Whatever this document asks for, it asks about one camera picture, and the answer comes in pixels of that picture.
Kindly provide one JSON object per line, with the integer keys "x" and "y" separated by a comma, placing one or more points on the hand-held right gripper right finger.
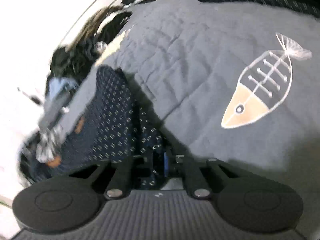
{"x": 165, "y": 163}

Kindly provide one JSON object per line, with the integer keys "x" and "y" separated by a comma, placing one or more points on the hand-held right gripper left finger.
{"x": 125, "y": 175}

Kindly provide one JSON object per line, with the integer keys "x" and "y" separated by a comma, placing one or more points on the navy dotted sweater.
{"x": 110, "y": 105}

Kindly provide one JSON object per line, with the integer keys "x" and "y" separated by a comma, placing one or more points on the light grey crumpled garment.
{"x": 50, "y": 120}

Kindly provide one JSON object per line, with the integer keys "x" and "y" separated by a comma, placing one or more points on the grey quilt with fish print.
{"x": 200, "y": 67}

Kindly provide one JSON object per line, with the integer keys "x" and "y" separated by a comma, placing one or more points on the light blue shirt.
{"x": 60, "y": 86}

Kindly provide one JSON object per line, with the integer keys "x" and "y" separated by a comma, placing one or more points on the black garment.
{"x": 112, "y": 30}

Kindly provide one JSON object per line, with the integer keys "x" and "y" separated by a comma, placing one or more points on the beige folded pants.
{"x": 95, "y": 22}

